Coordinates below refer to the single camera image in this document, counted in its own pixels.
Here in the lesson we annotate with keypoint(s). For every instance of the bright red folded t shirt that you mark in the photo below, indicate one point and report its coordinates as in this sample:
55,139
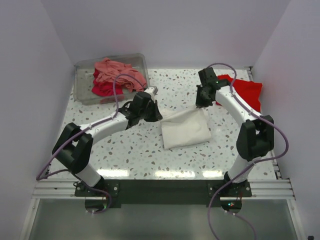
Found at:
250,92

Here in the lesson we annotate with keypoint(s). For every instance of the white printed t shirt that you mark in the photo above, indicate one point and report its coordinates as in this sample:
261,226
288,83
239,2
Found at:
184,128

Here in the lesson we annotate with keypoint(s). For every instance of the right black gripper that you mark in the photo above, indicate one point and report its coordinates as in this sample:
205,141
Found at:
200,103

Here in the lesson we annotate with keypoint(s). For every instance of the dark red t shirt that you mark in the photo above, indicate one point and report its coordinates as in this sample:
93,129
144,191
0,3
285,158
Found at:
103,82

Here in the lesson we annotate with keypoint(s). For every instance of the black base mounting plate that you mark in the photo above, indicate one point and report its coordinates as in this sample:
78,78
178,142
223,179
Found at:
149,192

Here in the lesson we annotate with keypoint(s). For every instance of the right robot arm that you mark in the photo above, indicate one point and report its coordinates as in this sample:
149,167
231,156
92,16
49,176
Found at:
255,138

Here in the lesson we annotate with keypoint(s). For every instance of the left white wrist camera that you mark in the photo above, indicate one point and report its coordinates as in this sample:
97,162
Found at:
152,90

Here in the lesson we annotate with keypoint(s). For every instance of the clear plastic bin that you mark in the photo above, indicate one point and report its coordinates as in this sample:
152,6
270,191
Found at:
84,77

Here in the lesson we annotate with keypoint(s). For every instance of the pink t shirt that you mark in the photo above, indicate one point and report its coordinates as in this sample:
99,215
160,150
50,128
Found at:
129,78

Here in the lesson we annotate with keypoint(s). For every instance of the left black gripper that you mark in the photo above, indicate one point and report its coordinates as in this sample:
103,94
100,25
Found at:
156,115

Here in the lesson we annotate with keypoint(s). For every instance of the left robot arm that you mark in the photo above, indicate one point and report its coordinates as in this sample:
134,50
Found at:
74,145

